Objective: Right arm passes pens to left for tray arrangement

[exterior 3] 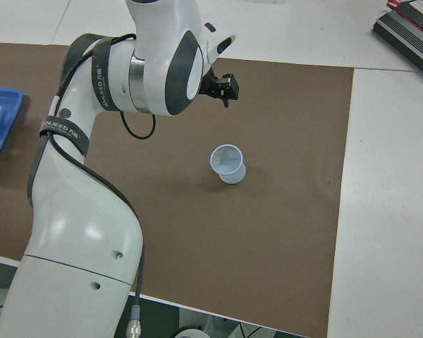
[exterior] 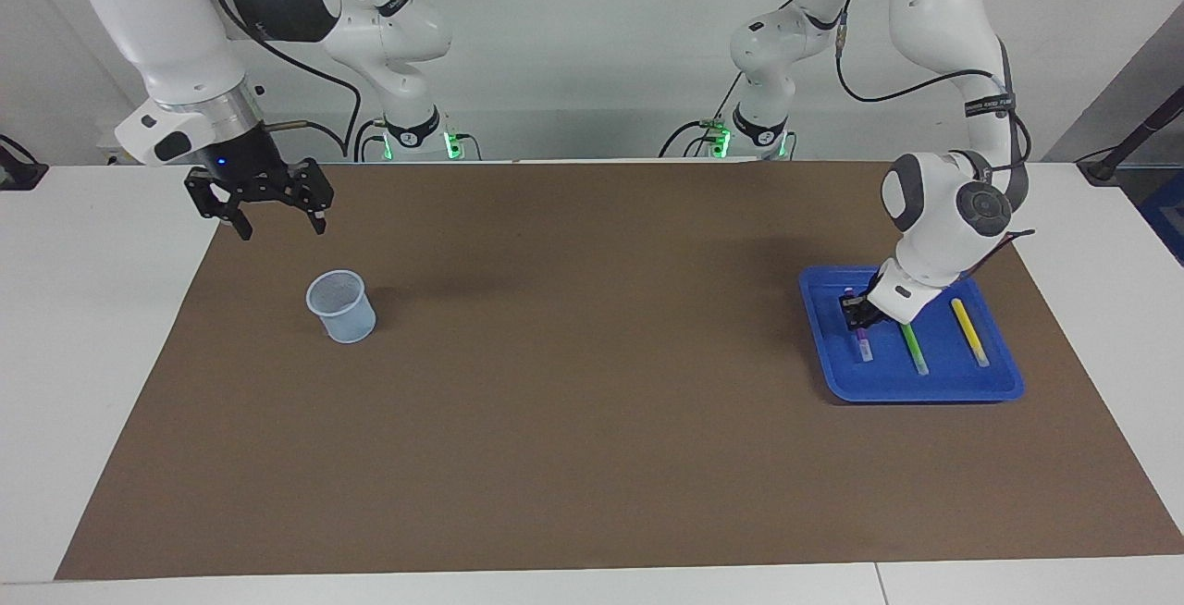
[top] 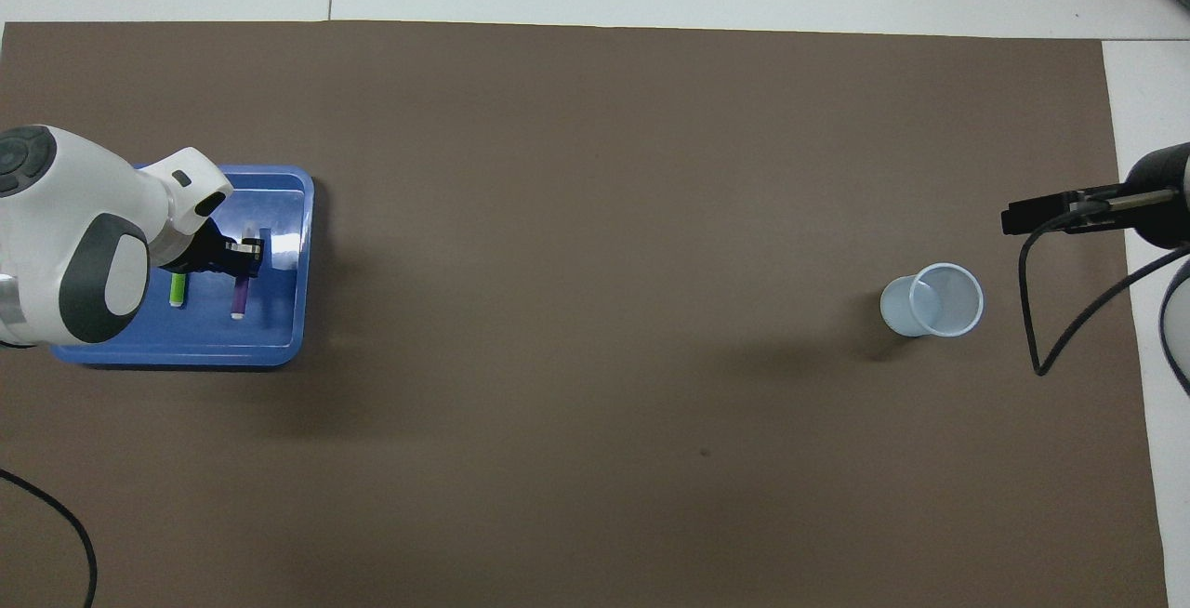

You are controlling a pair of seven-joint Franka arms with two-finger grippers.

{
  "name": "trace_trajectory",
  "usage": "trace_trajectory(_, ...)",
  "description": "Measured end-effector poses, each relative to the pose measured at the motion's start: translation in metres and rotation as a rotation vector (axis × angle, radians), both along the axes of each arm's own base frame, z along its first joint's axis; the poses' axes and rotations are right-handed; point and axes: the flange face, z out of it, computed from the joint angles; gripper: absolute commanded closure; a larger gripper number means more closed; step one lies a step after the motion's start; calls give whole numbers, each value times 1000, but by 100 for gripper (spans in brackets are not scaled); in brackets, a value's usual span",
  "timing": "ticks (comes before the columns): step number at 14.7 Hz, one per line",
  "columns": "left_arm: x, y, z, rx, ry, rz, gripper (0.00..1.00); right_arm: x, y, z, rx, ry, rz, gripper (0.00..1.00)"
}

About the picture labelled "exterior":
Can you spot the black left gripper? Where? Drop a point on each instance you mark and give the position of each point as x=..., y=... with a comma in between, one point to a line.
x=869, y=307

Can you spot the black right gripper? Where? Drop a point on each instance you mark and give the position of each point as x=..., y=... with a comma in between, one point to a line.
x=254, y=170

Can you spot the purple pen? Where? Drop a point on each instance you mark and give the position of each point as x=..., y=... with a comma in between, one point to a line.
x=864, y=346

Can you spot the green pen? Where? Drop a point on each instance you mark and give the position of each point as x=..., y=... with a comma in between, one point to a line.
x=916, y=351

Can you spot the yellow pen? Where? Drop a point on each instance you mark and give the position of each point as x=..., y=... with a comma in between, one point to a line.
x=968, y=332

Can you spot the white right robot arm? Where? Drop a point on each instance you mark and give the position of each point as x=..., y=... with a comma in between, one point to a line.
x=176, y=22

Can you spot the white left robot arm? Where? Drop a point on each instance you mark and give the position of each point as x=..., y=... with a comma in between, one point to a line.
x=943, y=198

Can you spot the blue plastic tray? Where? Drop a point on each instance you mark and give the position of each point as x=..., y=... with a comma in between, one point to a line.
x=925, y=383

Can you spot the translucent plastic cup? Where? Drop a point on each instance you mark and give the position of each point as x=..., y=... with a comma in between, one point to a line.
x=351, y=327

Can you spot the white power strip box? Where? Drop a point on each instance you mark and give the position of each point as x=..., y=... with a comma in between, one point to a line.
x=116, y=159

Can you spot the black clamp device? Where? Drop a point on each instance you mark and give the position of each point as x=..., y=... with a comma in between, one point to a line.
x=18, y=170

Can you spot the brown table mat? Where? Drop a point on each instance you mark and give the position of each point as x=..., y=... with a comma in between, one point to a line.
x=592, y=401

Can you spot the blue crate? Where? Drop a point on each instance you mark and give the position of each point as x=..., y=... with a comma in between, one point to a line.
x=1167, y=216

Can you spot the black stand pole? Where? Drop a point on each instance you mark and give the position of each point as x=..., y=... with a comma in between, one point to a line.
x=1138, y=138

